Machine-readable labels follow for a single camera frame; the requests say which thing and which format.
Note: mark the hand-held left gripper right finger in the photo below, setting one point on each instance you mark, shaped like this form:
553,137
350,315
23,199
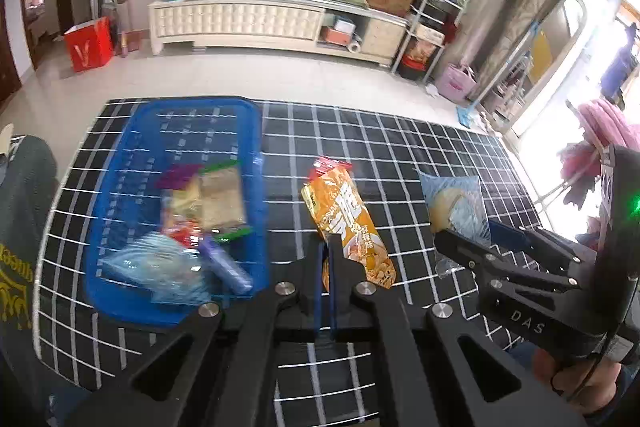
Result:
370,307

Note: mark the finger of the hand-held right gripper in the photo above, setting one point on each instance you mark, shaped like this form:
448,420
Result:
510,237
525,307

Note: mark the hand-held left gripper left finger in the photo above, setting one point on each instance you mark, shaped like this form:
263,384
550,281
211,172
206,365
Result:
280,307

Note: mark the clear blue cake packet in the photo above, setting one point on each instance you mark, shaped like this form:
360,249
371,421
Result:
455,207
135,262
181,293

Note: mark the chewing gum pack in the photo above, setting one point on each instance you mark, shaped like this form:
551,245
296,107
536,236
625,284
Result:
227,264

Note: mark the large orange snack packet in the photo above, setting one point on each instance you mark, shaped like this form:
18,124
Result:
350,227

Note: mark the green-edged cracker packet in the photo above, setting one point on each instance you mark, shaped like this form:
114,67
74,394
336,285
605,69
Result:
222,199

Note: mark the long clear cracker packet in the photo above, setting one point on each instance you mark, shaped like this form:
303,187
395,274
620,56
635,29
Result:
177,207

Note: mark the purple snack packet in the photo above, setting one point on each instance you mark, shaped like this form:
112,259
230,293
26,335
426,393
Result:
172,177

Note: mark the blue plastic basket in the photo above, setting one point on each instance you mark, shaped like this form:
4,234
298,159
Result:
150,132

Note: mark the person's right hand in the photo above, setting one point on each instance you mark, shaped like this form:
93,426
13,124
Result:
570,379

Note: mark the blue mop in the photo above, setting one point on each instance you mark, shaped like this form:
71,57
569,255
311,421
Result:
465,114

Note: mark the pink blanket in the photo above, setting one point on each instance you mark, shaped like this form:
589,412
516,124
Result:
602,122

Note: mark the black checkered tablecloth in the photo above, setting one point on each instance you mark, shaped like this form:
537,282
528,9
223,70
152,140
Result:
400,147

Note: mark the pink bag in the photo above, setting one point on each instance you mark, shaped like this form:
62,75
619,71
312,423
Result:
456,84

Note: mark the white shelf rack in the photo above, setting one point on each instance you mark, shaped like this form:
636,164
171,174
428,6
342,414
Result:
430,37

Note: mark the white paper roll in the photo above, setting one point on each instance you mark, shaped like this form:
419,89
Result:
355,47

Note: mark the orange box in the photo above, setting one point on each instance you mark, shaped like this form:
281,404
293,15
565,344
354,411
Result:
332,36

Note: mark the dark grey printed garment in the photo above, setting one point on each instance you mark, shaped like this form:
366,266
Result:
25,217

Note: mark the cream television cabinet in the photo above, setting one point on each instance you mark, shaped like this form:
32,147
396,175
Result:
240,19

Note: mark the red paper bag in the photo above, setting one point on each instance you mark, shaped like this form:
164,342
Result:
89,46

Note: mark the broom with dustpan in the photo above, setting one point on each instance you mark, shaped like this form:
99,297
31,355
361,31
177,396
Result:
117,17

